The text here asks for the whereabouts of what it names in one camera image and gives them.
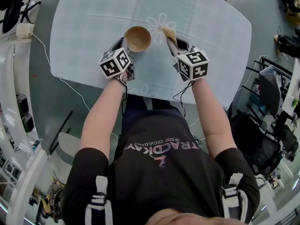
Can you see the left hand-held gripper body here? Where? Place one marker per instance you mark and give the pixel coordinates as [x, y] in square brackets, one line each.
[114, 63]

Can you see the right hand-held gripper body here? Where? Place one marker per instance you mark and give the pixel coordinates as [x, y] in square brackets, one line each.
[193, 65]

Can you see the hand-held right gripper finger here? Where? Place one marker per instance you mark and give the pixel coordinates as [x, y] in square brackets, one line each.
[186, 42]
[174, 50]

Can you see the brown bowl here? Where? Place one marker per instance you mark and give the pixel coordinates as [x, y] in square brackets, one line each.
[138, 37]

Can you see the beige sponge cloth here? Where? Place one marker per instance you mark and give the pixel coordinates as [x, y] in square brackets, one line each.
[169, 33]

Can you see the person's left forearm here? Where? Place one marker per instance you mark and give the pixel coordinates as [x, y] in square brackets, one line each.
[100, 121]

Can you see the person's right forearm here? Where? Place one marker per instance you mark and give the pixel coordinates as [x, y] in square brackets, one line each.
[208, 116]

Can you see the light blue flowered tablecloth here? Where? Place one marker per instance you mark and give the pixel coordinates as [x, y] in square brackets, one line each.
[93, 20]

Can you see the grey backrest chair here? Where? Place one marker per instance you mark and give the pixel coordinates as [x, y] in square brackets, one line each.
[269, 90]

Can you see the white box device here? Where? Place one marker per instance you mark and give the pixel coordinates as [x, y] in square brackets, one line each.
[24, 31]

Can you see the black storage case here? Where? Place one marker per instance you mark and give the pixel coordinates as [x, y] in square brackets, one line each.
[22, 103]
[27, 123]

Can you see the white side table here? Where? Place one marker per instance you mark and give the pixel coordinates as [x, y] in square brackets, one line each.
[293, 85]

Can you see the black mesh office chair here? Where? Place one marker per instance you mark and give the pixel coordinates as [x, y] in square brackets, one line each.
[257, 144]

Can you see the white workbench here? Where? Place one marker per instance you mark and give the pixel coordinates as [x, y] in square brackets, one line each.
[11, 78]

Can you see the small green plant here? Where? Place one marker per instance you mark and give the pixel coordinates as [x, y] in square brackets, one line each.
[294, 102]

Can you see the black office swivel chair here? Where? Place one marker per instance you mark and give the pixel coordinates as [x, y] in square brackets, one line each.
[11, 10]

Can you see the person's black printed t-shirt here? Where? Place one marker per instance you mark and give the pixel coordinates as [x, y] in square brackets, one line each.
[152, 184]

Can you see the person's face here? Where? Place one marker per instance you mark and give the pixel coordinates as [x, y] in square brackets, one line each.
[194, 219]

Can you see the light grey chair black frame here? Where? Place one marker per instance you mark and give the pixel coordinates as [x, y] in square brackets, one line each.
[65, 144]

